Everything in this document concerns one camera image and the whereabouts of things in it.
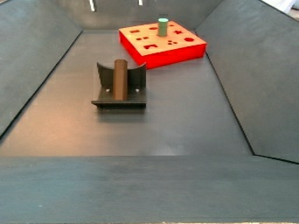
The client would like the black curved holder stand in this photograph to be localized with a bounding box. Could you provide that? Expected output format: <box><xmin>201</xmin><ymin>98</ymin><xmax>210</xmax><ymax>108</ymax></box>
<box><xmin>90</xmin><ymin>64</ymin><xmax>145</xmax><ymax>108</ymax></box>

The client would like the red shape sorter block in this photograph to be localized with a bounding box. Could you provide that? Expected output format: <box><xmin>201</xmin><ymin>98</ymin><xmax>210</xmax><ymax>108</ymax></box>
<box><xmin>118</xmin><ymin>21</ymin><xmax>206</xmax><ymax>69</ymax></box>

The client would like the green cylinder peg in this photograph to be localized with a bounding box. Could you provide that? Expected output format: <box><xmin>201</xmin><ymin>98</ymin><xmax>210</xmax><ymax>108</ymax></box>
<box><xmin>157</xmin><ymin>17</ymin><xmax>168</xmax><ymax>37</ymax></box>

